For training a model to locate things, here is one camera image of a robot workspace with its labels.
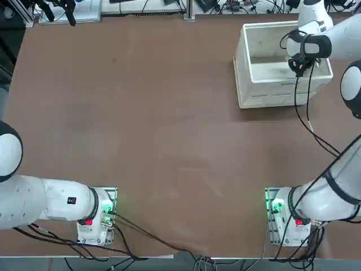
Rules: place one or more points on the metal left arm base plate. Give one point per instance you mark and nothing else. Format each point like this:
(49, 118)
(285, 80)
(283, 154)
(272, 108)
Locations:
(114, 194)

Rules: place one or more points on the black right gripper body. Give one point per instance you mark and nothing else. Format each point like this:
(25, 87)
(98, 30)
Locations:
(300, 66)

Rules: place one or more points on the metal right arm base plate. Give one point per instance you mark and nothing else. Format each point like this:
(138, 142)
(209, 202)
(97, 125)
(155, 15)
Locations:
(268, 203)

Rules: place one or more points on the aluminium profile post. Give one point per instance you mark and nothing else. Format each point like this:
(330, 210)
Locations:
(189, 9)

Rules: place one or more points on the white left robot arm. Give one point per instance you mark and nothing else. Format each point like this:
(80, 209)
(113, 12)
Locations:
(56, 200)

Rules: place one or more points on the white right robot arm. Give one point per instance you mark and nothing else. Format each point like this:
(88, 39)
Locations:
(324, 197)

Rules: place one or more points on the grey white flat box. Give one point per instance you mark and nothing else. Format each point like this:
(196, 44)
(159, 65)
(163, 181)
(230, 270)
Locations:
(87, 12)

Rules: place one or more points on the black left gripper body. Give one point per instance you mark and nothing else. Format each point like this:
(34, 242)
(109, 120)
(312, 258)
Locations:
(56, 2)

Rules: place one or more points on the dark power adaptor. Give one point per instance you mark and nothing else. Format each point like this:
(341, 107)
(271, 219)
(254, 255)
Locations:
(207, 5)

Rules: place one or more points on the white folding storage box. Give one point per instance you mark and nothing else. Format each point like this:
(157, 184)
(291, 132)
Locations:
(265, 93)

